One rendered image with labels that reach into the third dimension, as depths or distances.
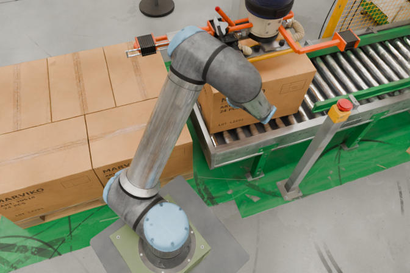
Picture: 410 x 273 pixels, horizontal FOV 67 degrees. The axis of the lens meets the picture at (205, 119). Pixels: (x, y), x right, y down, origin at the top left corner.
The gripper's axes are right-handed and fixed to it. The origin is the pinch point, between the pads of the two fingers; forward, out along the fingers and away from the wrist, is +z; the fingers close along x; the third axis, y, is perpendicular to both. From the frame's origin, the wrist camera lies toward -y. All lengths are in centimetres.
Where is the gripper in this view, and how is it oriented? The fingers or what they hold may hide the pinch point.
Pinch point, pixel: (212, 30)
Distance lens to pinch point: 153.3
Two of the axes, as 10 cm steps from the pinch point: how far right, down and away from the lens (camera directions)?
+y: 9.4, -2.6, 2.2
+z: -3.4, -7.8, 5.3
